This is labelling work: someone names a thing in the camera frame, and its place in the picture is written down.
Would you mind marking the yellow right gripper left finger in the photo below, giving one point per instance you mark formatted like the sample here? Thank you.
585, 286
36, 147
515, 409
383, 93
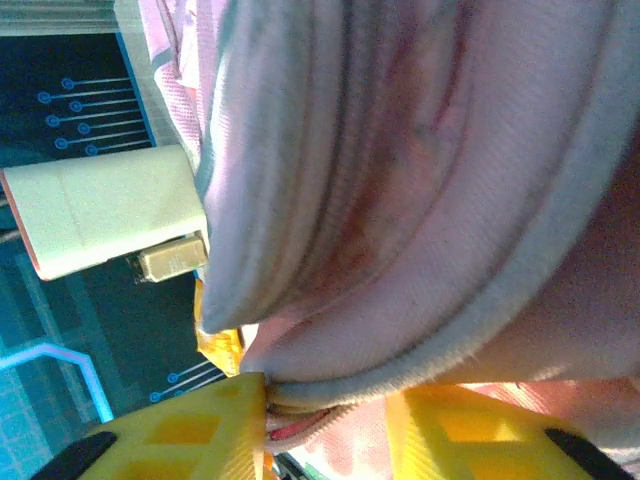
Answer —
200, 435

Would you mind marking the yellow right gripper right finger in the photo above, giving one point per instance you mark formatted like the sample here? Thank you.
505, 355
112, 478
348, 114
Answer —
450, 435

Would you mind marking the pink student backpack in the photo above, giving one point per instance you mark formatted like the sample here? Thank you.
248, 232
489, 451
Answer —
400, 200

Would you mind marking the yellow plastic packet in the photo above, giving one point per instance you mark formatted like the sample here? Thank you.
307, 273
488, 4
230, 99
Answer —
220, 350

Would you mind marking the gold perfume bottle black cap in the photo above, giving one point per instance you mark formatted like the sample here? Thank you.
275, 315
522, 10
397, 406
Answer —
172, 260

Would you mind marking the cream knife block orange top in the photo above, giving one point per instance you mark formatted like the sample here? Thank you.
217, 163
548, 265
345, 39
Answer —
100, 210

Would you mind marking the aluminium frame post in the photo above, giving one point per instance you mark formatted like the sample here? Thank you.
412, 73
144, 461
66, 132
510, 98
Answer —
50, 17

